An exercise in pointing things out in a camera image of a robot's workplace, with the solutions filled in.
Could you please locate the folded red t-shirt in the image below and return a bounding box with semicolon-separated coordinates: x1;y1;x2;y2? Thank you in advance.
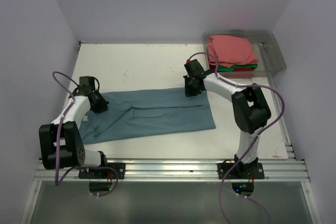
217;64;258;78

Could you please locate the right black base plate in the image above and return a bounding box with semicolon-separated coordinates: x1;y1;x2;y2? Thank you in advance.
217;162;265;180

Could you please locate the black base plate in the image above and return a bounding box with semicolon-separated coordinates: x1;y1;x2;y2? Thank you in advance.
78;163;126;179
217;162;265;180

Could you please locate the folded green t-shirt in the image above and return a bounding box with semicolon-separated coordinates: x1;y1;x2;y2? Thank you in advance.
218;63;258;72

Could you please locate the blue t-shirt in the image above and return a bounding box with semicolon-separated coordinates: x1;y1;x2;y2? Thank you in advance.
79;88;216;144

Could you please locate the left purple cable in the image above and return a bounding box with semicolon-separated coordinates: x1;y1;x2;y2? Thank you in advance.
52;71;119;197

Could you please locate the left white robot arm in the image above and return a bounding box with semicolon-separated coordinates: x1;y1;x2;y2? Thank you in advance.
39;76;109;178

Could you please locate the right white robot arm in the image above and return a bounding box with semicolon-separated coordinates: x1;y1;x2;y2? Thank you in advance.
184;59;271;179

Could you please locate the clear plastic bin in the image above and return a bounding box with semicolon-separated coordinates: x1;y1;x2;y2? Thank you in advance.
202;30;287;78

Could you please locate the folded pink t-shirt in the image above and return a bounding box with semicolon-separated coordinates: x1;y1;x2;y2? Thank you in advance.
207;35;259;68

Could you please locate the aluminium mounting rail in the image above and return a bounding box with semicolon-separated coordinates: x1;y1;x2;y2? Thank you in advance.
34;158;310;183

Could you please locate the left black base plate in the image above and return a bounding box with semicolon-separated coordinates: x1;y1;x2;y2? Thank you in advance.
78;163;126;179

